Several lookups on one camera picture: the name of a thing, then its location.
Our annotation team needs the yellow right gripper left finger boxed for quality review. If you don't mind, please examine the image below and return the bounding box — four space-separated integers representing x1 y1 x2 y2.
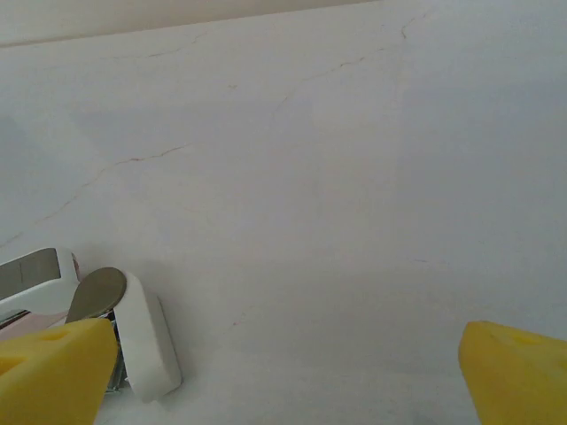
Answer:
0 319 119 425

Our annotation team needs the olive and cream stapler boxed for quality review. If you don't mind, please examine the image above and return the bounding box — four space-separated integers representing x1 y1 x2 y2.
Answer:
65 267 183 403

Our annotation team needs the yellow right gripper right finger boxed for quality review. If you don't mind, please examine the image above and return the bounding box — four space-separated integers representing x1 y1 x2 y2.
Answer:
458 321 567 425

